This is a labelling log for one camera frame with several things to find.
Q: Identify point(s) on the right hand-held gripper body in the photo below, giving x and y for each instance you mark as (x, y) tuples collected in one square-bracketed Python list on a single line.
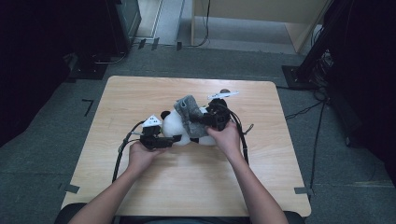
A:
[(219, 116)]

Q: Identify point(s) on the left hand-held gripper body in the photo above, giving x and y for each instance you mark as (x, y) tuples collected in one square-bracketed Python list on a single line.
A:
[(152, 137)]

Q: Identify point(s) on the grey knitted sock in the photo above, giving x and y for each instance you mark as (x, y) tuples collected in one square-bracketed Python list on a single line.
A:
[(190, 115)]

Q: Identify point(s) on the panda plush toy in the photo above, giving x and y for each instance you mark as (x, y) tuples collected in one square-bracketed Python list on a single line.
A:
[(174, 127)]

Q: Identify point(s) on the person's left hand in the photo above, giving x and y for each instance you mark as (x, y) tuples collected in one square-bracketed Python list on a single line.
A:
[(143, 158)]

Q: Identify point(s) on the person's right hand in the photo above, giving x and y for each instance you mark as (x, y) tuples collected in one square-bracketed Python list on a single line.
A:
[(225, 140)]

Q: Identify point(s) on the dark round table grommet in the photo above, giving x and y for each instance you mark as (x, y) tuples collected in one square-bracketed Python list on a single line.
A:
[(224, 90)]

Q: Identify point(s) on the black metal stand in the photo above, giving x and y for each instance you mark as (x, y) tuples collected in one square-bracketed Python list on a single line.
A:
[(314, 53)]

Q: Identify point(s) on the black cabinet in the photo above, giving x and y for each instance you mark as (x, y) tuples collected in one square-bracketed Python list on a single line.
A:
[(124, 25)]

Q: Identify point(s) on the light wooden desk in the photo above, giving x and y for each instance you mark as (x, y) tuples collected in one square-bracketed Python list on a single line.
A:
[(264, 9)]

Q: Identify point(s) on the black floor base plate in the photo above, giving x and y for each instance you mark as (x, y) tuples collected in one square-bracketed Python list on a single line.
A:
[(88, 70)]

